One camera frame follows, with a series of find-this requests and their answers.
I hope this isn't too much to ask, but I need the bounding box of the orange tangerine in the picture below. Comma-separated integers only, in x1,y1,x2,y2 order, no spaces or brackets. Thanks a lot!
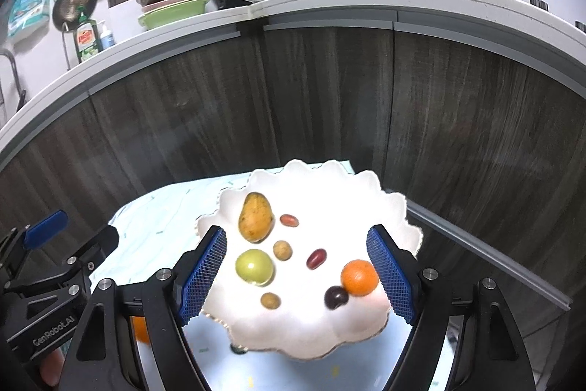
341,260,379,297
131,317,150,344

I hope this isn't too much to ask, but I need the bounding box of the green round fruit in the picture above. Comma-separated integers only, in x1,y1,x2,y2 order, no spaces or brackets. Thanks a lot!
235,249,275,287

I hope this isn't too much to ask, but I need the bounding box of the dark purple grape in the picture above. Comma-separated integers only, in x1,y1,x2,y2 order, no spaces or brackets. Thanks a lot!
324,286,350,311

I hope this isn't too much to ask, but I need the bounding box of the yellow mango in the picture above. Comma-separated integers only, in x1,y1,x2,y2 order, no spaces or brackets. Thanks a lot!
238,192,274,243

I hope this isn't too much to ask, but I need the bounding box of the small brown longan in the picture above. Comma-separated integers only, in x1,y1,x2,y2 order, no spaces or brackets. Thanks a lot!
273,240,293,261

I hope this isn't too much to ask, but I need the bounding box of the red oval grape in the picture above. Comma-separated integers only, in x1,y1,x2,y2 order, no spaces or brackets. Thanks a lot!
279,214,299,227

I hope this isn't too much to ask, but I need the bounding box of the operator hand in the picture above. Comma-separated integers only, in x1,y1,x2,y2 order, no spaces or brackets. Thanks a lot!
40,348,64,388

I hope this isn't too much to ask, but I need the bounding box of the light blue table cloth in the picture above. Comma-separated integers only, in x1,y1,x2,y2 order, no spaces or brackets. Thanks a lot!
91,162,410,390

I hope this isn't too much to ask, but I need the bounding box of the blueberry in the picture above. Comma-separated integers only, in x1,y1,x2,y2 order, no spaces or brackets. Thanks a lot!
230,343,248,355

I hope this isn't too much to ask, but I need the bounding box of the white scalloped plate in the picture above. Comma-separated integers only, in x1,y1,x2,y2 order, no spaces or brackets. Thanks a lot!
198,160,422,360

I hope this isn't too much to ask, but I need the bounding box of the chrome faucet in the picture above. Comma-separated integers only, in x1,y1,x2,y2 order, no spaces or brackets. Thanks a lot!
0,48,27,112

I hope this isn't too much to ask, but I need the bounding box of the green dish soap bottle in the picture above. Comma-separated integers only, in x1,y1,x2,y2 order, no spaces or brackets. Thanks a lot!
74,7,102,63

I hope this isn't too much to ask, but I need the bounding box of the blue pump bottle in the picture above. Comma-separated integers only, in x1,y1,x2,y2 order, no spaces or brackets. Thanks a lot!
99,22,116,51

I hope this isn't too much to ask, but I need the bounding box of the tissue pack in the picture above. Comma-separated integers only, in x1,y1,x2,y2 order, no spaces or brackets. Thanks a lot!
7,0,50,44

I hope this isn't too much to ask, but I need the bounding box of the hanging frying pan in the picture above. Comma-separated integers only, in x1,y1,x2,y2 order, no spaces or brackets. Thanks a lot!
52,0,97,31

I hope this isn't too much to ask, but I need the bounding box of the green basin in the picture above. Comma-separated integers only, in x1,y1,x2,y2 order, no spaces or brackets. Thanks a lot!
138,0,209,30

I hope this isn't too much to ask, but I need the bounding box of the metal rail strip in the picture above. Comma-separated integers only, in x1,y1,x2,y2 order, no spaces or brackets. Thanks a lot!
406,199,573,311

